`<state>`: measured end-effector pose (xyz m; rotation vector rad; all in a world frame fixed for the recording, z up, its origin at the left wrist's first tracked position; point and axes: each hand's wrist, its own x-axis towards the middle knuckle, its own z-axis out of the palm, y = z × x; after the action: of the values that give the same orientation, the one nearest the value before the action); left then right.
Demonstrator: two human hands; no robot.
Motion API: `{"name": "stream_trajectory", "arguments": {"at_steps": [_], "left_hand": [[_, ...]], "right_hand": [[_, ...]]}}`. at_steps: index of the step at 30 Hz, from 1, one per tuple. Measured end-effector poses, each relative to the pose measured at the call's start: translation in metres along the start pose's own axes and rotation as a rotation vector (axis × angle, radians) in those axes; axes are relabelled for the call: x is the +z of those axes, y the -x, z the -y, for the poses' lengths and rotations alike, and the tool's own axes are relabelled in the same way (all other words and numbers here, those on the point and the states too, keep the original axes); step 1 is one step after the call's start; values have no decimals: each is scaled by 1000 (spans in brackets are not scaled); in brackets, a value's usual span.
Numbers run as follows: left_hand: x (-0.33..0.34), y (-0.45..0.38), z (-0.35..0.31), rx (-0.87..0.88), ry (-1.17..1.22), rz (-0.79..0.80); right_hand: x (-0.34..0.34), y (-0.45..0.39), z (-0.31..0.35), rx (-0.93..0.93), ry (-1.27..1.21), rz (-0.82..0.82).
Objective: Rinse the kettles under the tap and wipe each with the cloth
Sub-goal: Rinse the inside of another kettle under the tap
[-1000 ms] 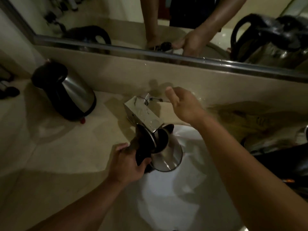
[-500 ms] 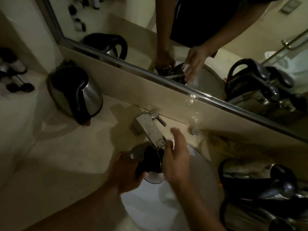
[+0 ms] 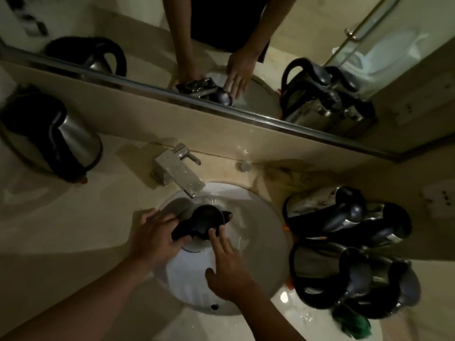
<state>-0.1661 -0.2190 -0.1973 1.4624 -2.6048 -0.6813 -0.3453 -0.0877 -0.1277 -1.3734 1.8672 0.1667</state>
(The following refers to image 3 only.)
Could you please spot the chrome square faucet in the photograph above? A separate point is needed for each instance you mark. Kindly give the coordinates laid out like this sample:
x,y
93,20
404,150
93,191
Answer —
x,y
174,170

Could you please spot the person's left hand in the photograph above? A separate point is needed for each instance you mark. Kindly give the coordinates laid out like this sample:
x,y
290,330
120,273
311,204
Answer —
x,y
154,241

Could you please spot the green scouring pad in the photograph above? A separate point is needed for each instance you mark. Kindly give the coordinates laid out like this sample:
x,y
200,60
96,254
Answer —
x,y
352,322

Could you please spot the person's left thumb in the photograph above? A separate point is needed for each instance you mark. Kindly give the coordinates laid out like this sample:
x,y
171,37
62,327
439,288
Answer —
x,y
182,244

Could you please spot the wall mirror with metal frame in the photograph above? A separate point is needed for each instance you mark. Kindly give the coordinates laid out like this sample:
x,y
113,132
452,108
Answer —
x,y
142,39

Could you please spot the person's right hand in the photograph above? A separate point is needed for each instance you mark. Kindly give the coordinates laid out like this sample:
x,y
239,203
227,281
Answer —
x,y
229,273

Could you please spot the person's right thumb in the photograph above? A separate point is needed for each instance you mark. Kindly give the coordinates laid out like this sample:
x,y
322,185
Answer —
x,y
212,275

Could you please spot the chrome drain knob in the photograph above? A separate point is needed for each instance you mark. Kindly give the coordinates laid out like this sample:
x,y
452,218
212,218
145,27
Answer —
x,y
245,167

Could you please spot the person's right forearm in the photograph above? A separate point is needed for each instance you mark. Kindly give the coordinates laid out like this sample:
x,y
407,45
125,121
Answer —
x,y
273,321

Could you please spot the white wall socket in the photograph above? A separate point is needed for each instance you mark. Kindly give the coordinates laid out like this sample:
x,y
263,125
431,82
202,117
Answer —
x,y
440,199

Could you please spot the white round sink basin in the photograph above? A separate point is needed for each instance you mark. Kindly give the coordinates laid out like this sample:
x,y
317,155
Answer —
x,y
256,237

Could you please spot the person's left forearm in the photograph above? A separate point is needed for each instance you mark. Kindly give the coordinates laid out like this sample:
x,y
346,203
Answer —
x,y
85,301

